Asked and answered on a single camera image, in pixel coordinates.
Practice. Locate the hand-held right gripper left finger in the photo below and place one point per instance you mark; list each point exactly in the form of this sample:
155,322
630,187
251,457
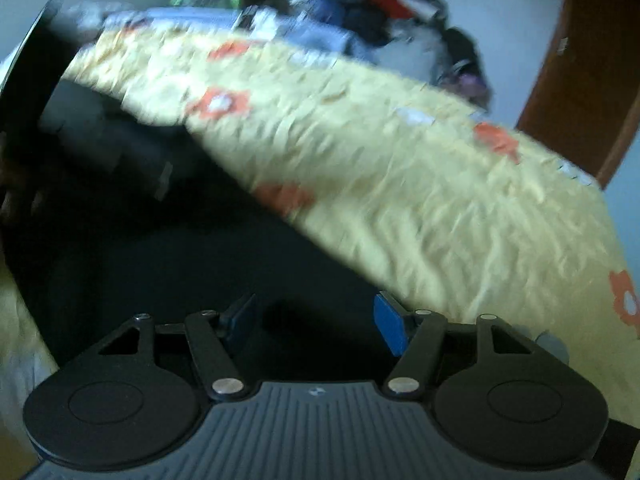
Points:
239,319

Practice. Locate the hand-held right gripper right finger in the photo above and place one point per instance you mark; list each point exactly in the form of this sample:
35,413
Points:
392,327

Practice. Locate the black pants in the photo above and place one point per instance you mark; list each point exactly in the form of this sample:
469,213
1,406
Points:
150,260

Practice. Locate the yellow floral bedsheet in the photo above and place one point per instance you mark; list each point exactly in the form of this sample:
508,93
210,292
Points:
400,185

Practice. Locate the purple bag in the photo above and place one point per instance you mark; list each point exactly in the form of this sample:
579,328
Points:
472,87

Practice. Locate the pile of clothes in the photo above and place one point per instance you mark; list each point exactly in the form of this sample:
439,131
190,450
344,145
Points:
370,20

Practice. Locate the brown wooden door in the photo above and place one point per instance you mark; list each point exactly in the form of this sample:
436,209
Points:
590,60

